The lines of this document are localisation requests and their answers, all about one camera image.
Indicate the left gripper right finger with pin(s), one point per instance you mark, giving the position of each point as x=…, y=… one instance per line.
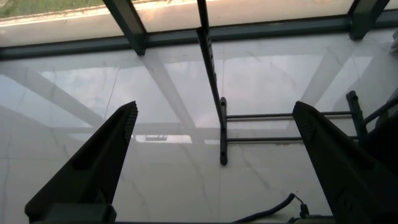
x=348, y=174

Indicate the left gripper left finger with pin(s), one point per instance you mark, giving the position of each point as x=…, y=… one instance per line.
x=93, y=174

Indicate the black clothes rack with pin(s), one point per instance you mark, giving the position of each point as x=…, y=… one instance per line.
x=211, y=71

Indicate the window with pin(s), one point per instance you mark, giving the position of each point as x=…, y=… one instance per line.
x=130, y=31

